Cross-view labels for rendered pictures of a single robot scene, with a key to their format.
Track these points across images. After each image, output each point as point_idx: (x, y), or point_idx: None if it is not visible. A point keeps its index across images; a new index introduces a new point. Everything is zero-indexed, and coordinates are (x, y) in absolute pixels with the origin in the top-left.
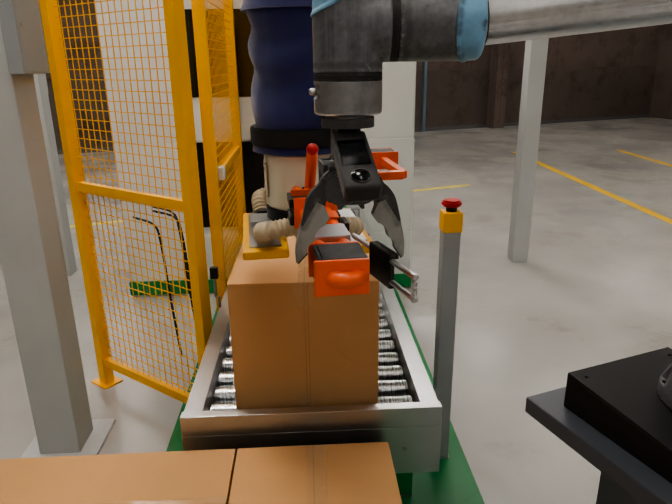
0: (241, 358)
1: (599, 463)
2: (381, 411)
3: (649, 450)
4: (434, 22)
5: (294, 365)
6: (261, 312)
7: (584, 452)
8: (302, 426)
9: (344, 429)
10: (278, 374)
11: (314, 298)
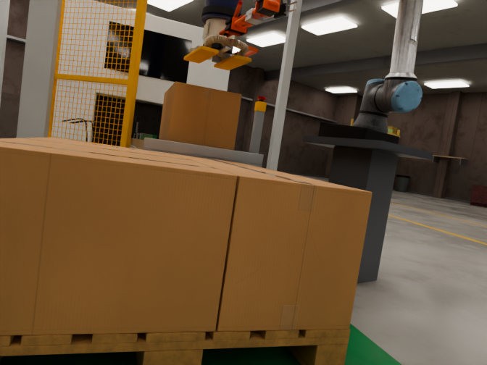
0: (175, 120)
1: (333, 141)
2: (238, 151)
3: (351, 132)
4: None
5: (198, 128)
6: (188, 98)
7: (327, 141)
8: (201, 153)
9: (219, 158)
10: (190, 132)
11: (213, 96)
